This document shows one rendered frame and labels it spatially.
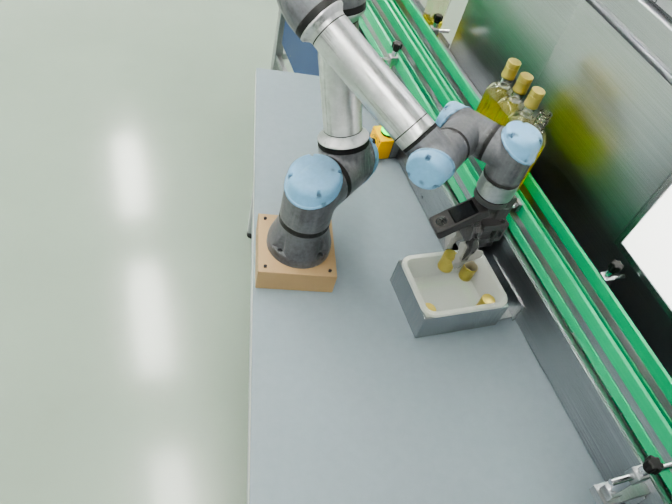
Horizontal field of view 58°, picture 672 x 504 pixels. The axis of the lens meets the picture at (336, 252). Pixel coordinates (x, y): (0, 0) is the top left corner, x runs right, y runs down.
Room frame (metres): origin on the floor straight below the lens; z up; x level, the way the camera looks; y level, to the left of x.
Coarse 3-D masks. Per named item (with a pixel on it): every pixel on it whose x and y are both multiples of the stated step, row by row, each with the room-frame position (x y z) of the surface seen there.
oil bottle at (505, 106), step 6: (504, 96) 1.38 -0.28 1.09; (498, 102) 1.37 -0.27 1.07; (504, 102) 1.35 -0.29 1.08; (510, 102) 1.35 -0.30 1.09; (522, 102) 1.37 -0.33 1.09; (498, 108) 1.36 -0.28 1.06; (504, 108) 1.34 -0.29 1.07; (510, 108) 1.34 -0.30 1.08; (516, 108) 1.34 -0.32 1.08; (492, 114) 1.37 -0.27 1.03; (498, 114) 1.35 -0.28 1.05; (504, 114) 1.33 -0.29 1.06; (498, 120) 1.34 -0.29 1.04; (504, 120) 1.33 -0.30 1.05
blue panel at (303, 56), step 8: (288, 32) 2.48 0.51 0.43; (288, 40) 2.46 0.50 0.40; (296, 40) 2.37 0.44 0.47; (288, 48) 2.45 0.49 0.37; (296, 48) 2.36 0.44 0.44; (304, 48) 2.28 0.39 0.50; (312, 48) 2.20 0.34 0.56; (288, 56) 2.43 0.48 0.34; (296, 56) 2.34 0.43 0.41; (304, 56) 2.26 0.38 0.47; (312, 56) 2.18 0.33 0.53; (296, 64) 2.33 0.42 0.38; (304, 64) 2.25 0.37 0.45; (312, 64) 2.17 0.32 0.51; (296, 72) 2.31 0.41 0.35; (304, 72) 2.23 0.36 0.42; (312, 72) 2.16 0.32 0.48
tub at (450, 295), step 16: (416, 256) 0.99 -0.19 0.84; (432, 256) 1.01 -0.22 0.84; (416, 272) 0.99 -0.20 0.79; (432, 272) 1.01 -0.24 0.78; (480, 272) 1.03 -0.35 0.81; (416, 288) 0.89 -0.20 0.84; (432, 288) 0.97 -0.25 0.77; (448, 288) 0.99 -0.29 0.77; (464, 288) 1.00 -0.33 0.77; (480, 288) 1.01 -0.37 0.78; (496, 288) 0.98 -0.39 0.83; (448, 304) 0.94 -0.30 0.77; (464, 304) 0.95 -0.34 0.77; (496, 304) 0.92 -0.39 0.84
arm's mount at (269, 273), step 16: (256, 240) 0.95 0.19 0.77; (256, 256) 0.90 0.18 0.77; (272, 256) 0.88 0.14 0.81; (256, 272) 0.85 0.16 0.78; (272, 272) 0.84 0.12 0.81; (288, 272) 0.85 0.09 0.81; (304, 272) 0.86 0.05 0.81; (320, 272) 0.88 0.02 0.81; (336, 272) 0.89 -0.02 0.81; (272, 288) 0.84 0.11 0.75; (288, 288) 0.85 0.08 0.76; (304, 288) 0.86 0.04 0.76; (320, 288) 0.87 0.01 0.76
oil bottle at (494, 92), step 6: (492, 84) 1.41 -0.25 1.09; (498, 84) 1.41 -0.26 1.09; (486, 90) 1.42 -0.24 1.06; (492, 90) 1.40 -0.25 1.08; (498, 90) 1.39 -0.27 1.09; (504, 90) 1.40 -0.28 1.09; (510, 90) 1.41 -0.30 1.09; (486, 96) 1.41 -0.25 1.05; (492, 96) 1.39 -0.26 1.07; (498, 96) 1.38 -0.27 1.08; (480, 102) 1.42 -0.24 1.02; (486, 102) 1.40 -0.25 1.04; (492, 102) 1.38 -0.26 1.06; (480, 108) 1.41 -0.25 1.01; (486, 108) 1.39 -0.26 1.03; (492, 108) 1.38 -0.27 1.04; (486, 114) 1.38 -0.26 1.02
